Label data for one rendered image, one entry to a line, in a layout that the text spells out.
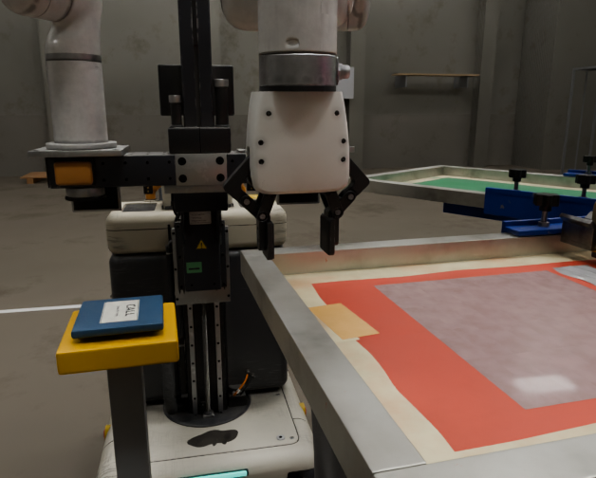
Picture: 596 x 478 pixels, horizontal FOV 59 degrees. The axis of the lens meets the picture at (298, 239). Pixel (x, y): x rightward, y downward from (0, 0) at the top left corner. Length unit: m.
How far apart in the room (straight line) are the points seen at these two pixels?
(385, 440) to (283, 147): 0.28
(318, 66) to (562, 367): 0.38
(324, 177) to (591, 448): 0.31
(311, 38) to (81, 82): 0.62
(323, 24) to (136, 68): 10.15
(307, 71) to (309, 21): 0.04
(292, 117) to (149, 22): 10.21
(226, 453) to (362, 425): 1.20
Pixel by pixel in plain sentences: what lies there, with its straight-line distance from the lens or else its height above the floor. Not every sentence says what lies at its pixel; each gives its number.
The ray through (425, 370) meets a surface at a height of 0.96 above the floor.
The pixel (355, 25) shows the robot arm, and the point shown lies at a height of 1.36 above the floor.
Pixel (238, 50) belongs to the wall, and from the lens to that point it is 10.68.
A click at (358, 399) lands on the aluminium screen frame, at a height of 0.99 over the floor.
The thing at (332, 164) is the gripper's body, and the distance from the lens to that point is 0.53.
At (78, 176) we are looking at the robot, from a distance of 1.04.
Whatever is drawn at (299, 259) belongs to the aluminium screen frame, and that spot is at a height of 0.98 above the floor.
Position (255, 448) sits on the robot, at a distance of 1.60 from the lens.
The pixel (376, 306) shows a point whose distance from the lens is 0.71.
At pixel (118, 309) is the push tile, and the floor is 0.97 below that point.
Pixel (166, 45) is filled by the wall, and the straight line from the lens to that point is 10.64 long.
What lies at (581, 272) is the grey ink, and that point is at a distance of 0.94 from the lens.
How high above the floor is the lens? 1.21
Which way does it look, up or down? 14 degrees down
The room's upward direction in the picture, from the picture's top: straight up
